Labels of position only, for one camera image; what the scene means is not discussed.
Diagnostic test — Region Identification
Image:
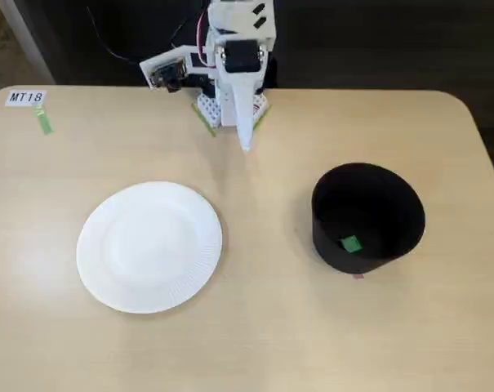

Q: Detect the white MT18 label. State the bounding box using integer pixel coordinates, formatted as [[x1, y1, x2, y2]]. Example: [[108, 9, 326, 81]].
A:
[[4, 90, 47, 107]]

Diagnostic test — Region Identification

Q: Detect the black round pot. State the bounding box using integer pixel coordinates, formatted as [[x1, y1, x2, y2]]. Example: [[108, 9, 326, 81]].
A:
[[311, 162, 427, 275]]

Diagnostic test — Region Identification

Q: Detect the thin black cable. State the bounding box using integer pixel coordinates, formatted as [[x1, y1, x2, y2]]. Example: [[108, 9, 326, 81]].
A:
[[86, 5, 149, 65]]

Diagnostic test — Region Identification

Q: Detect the green tape strip by label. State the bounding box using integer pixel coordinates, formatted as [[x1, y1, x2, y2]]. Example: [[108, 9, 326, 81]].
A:
[[32, 104, 54, 136]]

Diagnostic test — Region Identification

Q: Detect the red white servo wire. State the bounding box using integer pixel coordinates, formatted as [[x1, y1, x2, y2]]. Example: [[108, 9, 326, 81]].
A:
[[196, 7, 216, 71]]

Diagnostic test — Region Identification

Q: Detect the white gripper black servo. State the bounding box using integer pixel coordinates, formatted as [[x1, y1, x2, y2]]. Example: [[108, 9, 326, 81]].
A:
[[213, 37, 269, 153]]

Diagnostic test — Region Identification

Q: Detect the short green base tape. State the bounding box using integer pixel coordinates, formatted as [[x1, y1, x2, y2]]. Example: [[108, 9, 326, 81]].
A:
[[251, 105, 273, 131]]

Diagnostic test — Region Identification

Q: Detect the wrist camera on white plate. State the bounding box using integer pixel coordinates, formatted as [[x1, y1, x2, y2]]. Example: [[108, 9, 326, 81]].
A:
[[139, 46, 215, 94]]

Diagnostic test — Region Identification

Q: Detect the green cube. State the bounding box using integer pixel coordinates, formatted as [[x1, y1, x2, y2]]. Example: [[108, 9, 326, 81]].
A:
[[339, 234, 364, 254]]

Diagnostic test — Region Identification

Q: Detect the white paper plate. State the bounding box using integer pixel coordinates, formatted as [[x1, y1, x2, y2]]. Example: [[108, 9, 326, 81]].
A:
[[75, 180, 224, 315]]

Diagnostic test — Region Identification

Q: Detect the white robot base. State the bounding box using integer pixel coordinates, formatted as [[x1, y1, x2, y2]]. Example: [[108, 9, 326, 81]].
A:
[[194, 83, 271, 128]]

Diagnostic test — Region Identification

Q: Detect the white background post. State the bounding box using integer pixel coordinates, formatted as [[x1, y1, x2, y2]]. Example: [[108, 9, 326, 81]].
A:
[[0, 0, 56, 86]]

